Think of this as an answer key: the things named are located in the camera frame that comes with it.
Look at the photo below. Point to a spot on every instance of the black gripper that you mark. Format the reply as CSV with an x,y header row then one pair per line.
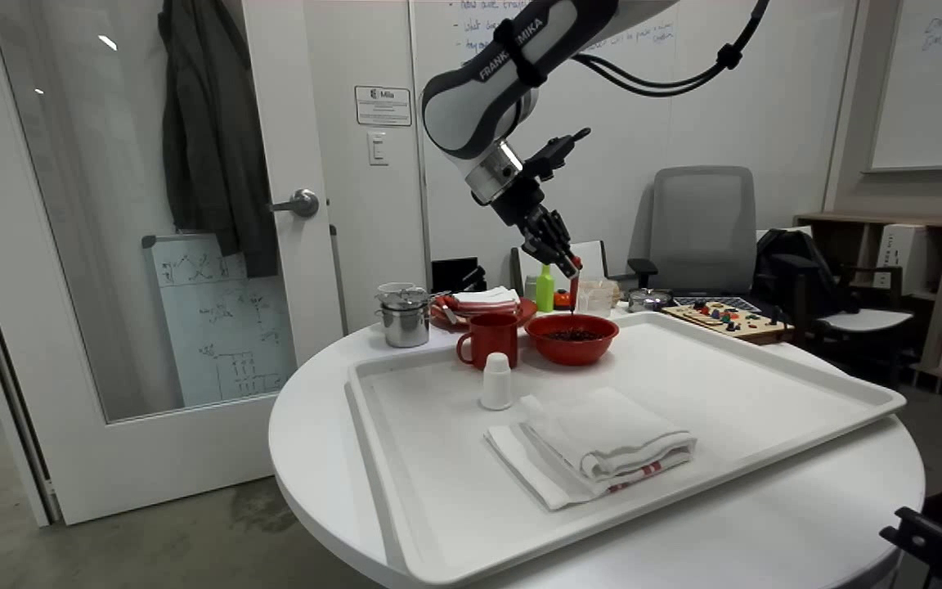
x,y
546,229

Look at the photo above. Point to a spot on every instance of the red spoon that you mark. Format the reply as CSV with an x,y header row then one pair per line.
x,y
574,294

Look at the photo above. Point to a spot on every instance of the orange bowl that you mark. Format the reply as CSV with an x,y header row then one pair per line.
x,y
570,337

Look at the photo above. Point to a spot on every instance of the red mug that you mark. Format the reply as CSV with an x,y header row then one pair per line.
x,y
488,333

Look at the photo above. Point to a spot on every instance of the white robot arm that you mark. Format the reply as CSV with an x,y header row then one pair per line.
x,y
474,110

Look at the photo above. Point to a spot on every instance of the small white cup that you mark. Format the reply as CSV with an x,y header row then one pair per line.
x,y
494,385

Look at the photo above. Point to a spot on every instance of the green bottle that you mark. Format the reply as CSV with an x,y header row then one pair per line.
x,y
546,290

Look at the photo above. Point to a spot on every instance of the clear plastic container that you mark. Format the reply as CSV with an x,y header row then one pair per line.
x,y
596,294

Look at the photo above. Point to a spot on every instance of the red plate with napkin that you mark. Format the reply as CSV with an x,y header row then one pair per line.
x,y
459,307

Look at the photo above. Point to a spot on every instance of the grey office chair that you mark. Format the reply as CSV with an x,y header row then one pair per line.
x,y
698,229

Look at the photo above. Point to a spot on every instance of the metal canister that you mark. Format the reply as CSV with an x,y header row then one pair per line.
x,y
403,313

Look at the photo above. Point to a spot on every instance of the colourful game box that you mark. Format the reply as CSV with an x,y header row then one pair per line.
x,y
732,318

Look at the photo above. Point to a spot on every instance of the folded white towel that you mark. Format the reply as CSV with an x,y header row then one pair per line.
x,y
579,446

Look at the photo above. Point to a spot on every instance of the black bag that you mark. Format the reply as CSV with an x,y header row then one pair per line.
x,y
795,277

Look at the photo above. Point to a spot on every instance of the white plastic tray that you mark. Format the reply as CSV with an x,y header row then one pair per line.
x,y
482,473

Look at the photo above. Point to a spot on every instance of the dark hanging jacket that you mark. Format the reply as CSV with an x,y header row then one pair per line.
x,y
213,149

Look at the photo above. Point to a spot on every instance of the leaning whiteboard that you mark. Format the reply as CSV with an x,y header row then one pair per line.
x,y
227,330

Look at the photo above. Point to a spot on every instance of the wooden shelf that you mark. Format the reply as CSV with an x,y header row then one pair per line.
x,y
903,241

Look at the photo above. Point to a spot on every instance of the white door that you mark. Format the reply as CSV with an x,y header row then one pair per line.
x,y
84,346

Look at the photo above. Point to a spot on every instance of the wall sign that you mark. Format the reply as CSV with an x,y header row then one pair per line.
x,y
384,104

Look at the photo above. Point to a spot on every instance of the door handle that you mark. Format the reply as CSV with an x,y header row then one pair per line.
x,y
299,203

